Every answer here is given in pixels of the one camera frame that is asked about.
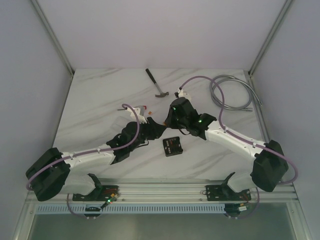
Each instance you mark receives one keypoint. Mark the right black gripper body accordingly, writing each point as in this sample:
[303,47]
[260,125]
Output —
[181,122]

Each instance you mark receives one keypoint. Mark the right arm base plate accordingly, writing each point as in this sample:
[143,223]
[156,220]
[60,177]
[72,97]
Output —
[225,193]

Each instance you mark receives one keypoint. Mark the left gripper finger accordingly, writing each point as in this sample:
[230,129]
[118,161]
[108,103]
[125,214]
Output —
[155,126]
[155,134]

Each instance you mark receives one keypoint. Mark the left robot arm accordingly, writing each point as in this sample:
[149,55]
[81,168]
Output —
[57,172]

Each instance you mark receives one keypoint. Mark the slotted grey cable duct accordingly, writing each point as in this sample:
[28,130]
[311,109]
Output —
[135,208]

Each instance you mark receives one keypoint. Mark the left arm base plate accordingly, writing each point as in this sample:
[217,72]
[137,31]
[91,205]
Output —
[100,193]

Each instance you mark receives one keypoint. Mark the claw hammer black handle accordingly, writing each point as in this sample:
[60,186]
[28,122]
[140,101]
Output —
[161,93]

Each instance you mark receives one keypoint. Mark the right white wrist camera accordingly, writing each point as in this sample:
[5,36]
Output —
[180,93]

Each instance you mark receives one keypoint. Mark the clear plastic fuse box lid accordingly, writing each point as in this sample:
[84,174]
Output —
[119,124]

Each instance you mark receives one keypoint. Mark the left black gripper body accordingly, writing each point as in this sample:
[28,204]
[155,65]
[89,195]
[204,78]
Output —
[149,128]

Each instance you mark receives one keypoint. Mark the aluminium front rail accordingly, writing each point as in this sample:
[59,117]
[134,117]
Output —
[183,191]

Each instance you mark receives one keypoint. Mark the black fuse box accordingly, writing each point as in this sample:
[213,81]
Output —
[172,146]

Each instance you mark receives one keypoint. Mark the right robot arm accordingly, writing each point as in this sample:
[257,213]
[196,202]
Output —
[266,159]

